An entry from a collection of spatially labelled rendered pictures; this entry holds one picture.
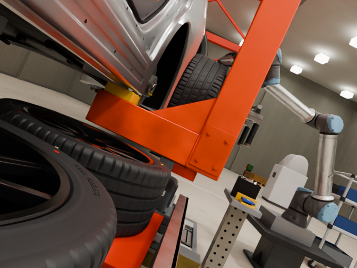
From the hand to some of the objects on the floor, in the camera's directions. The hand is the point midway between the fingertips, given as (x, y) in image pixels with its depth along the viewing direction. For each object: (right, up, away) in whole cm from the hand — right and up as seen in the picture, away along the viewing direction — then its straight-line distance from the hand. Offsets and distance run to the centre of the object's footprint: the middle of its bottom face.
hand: (219, 60), depth 188 cm
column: (-7, -125, -13) cm, 126 cm away
